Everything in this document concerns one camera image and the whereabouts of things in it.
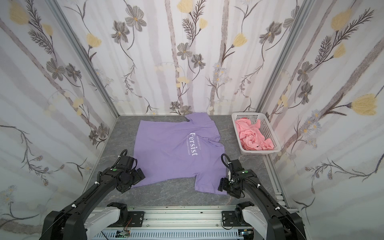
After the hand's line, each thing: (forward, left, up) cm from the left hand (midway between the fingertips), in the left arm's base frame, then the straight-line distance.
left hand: (140, 179), depth 86 cm
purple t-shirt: (+22, -18, -2) cm, 28 cm away
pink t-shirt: (+24, -69, +7) cm, 74 cm away
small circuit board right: (-28, -57, -3) cm, 64 cm away
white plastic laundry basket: (+32, -84, +4) cm, 90 cm away
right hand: (-7, -49, 0) cm, 49 cm away
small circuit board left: (-26, +4, -1) cm, 26 cm away
